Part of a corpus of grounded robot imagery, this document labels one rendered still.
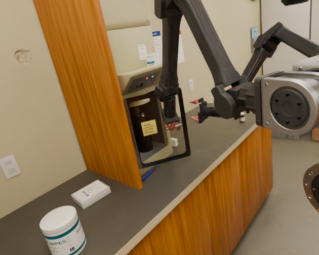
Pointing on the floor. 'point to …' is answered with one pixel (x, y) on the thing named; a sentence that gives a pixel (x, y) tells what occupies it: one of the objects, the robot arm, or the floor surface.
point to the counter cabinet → (217, 204)
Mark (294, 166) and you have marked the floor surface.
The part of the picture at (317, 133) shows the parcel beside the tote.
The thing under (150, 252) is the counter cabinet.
